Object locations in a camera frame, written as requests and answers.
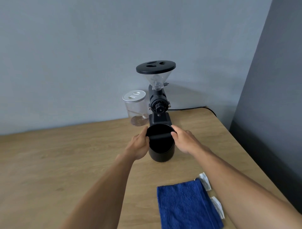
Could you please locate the person's right forearm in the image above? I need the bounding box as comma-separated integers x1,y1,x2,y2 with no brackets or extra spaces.
192,145,302,229

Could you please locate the blue towel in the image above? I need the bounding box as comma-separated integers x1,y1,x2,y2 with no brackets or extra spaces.
157,180,224,229

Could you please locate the person's right hand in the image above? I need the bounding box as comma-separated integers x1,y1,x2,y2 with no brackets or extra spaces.
171,125,211,155

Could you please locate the black power cable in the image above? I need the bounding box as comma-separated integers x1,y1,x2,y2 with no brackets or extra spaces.
169,106,217,117

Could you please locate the black knock box bin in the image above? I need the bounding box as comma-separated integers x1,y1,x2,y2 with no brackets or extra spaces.
145,125,175,163

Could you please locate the person's left hand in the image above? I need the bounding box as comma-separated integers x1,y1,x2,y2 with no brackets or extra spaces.
125,127,150,161

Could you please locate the white towel label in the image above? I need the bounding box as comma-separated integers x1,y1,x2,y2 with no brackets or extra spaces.
195,173,212,192
210,196,225,220

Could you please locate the black coffee grinder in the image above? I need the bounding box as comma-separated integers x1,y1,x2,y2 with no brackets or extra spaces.
136,61,176,126

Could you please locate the clear jar with white lid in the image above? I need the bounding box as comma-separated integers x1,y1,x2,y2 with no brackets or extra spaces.
122,90,149,127

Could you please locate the person's left forearm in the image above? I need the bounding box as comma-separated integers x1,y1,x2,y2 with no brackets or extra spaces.
60,149,137,229

